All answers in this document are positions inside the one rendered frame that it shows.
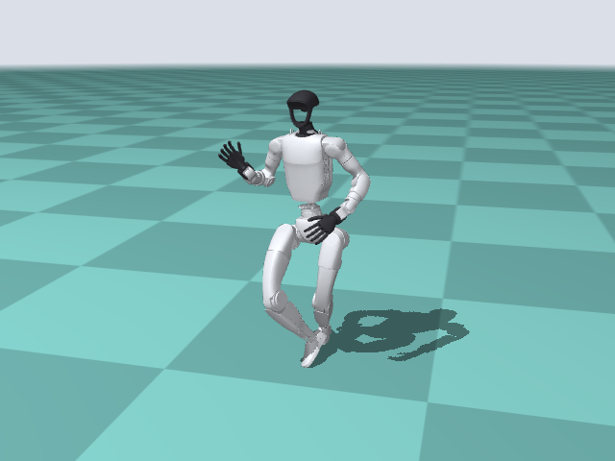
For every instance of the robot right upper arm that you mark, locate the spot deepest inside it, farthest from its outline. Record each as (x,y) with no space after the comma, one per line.
(273,160)

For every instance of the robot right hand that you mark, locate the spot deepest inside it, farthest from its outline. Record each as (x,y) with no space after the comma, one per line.
(235,159)

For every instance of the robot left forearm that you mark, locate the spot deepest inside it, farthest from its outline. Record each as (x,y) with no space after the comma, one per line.
(356,194)

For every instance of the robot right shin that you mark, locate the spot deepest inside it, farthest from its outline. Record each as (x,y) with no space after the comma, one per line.
(291,319)

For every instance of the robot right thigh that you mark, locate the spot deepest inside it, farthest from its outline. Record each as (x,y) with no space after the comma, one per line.
(276,261)

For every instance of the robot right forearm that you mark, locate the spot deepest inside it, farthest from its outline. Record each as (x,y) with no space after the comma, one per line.
(254,177)

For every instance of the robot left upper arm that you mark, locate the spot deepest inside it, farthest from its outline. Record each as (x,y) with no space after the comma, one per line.
(336,147)

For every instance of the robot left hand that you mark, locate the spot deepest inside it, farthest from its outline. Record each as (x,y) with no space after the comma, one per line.
(326,224)

